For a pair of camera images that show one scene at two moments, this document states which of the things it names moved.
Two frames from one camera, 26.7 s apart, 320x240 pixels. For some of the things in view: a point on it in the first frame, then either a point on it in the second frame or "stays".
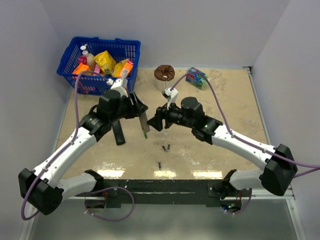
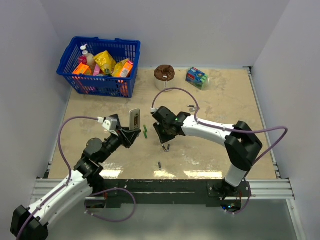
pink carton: [97, 69] stays
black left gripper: [136, 109] to [126, 137]
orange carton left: [81, 68] stays
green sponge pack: [196, 80] stays
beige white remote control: [143, 119] to [134, 119]
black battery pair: [164, 147] stays
